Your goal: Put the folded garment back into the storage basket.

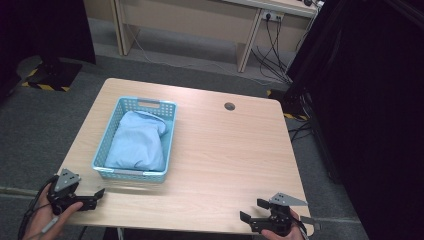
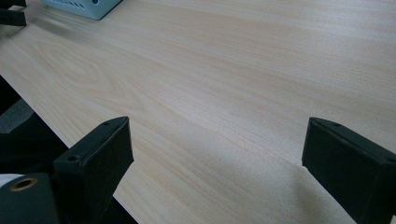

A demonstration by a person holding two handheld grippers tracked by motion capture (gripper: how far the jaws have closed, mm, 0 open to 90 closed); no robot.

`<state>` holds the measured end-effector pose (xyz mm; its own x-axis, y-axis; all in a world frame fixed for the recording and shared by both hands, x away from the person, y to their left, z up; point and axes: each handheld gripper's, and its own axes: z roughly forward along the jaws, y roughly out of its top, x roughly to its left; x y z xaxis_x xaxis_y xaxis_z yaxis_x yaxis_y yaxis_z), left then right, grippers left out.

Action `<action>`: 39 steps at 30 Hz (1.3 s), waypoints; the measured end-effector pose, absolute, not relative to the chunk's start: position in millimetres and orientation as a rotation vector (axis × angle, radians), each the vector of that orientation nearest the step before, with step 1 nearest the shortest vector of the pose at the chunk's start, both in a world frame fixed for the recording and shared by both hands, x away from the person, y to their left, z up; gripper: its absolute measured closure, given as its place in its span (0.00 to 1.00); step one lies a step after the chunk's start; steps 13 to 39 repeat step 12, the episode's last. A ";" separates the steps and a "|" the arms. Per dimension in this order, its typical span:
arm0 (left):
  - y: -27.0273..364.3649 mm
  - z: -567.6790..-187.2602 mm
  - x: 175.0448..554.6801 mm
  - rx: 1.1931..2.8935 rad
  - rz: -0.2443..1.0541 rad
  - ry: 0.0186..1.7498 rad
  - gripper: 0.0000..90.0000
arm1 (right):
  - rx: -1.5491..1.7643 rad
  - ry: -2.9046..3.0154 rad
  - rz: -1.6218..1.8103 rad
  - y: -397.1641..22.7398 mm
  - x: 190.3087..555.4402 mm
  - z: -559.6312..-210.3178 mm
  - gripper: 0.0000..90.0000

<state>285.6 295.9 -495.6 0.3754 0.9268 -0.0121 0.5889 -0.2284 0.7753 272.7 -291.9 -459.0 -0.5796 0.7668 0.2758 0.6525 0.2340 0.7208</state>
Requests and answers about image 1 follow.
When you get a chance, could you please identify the person's right hand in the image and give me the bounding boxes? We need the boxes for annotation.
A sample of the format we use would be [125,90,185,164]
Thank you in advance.
[261,208,307,240]

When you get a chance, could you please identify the black hanging power cables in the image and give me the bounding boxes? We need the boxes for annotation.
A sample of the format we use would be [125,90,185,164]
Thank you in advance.
[250,15,295,85]

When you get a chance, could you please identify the white power strip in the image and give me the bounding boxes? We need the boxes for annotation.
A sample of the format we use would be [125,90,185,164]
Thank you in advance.
[261,9,285,23]

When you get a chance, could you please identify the grey cable sleeve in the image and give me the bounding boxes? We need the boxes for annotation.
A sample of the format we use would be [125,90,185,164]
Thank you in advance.
[40,216,61,235]

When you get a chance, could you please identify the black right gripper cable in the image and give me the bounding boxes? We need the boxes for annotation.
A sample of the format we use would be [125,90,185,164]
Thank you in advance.
[292,212,310,240]

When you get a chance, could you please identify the black curtain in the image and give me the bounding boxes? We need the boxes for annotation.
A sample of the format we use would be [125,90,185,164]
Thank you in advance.
[285,0,424,240]
[0,0,97,99]

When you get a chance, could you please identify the black stand base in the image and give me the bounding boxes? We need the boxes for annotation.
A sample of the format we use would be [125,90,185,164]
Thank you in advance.
[27,56,83,90]

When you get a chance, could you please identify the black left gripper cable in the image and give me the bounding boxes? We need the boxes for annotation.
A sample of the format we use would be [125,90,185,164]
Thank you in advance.
[17,173,61,240]

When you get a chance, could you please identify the black floor cables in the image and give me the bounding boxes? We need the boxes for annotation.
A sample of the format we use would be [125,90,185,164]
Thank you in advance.
[287,119,315,144]

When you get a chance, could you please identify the person's left hand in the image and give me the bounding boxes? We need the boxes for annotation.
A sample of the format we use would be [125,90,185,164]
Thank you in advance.
[21,192,85,240]

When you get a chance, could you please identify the beige wooden desk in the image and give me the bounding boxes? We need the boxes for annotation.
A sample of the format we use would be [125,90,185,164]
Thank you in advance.
[83,0,318,73]

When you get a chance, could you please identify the light blue plastic basket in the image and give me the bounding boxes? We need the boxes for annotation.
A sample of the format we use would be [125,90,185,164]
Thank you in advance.
[91,96,178,185]

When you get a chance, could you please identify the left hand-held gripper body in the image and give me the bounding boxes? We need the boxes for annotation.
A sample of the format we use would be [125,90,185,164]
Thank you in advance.
[46,168,98,216]

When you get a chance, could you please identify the yellow black hazard tape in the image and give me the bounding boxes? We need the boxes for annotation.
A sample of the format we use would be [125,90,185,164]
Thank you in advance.
[21,67,72,93]
[265,89,309,122]

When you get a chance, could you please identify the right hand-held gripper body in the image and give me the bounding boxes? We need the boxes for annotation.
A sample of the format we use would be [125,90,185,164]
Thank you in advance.
[249,192,309,237]

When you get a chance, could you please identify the grey metal bracket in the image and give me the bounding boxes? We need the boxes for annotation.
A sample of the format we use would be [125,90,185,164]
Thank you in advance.
[299,215,322,231]

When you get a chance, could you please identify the light blue cloth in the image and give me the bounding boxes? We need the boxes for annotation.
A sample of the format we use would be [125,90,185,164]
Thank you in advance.
[104,109,170,173]

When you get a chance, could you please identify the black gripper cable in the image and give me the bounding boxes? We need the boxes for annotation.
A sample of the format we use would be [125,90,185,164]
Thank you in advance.
[292,212,310,240]
[17,173,61,240]

